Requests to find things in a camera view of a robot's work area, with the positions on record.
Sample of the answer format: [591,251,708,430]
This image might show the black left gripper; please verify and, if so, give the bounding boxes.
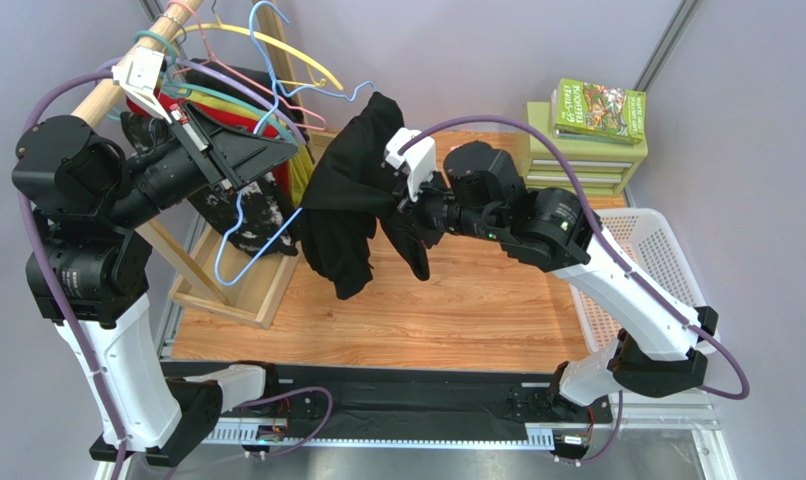
[97,101,297,231]

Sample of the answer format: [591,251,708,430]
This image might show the plain black trousers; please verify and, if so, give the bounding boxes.
[299,92,430,300]

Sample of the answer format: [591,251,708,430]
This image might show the blue wire hanger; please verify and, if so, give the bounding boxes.
[213,0,376,288]

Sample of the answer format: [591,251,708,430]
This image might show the black white-patterned trousers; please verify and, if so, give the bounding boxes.
[120,112,294,256]

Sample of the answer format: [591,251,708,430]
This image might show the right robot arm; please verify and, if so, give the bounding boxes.
[385,138,718,415]

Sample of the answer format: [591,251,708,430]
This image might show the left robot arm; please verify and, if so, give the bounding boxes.
[12,103,297,467]

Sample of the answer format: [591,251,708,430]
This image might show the red garment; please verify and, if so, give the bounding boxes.
[117,84,305,203]

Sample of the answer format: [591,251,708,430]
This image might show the yellow garment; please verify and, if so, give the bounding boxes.
[188,91,314,205]

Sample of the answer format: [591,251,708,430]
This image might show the black garment on rack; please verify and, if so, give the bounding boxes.
[184,58,308,128]

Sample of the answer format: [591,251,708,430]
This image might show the wooden clothes rack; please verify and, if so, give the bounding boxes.
[38,0,341,329]

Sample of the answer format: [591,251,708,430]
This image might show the green drawer box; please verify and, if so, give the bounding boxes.
[513,101,648,196]

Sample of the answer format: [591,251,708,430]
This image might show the green comic book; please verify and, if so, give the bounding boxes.
[551,78,647,145]

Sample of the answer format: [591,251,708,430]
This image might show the white plastic basket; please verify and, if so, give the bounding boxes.
[570,208,707,353]

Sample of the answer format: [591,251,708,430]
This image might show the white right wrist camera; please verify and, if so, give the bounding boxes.
[385,127,437,202]

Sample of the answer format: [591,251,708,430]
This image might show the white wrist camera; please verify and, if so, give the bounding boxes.
[111,46,173,123]
[385,127,437,202]

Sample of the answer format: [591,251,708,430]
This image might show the pink wire hanger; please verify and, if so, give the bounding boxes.
[167,1,327,131]

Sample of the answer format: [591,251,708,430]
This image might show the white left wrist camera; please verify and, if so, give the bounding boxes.
[111,46,173,123]

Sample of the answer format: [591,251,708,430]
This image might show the yellow wire hanger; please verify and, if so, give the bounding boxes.
[185,23,344,92]

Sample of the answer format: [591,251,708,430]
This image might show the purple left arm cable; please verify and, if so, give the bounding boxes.
[16,66,131,480]

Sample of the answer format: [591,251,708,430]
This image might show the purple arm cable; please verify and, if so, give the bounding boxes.
[399,114,752,401]
[16,66,131,480]

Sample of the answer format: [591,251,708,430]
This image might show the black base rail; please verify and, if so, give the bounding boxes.
[163,361,617,461]

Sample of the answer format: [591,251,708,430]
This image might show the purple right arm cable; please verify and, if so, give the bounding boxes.
[399,114,752,401]

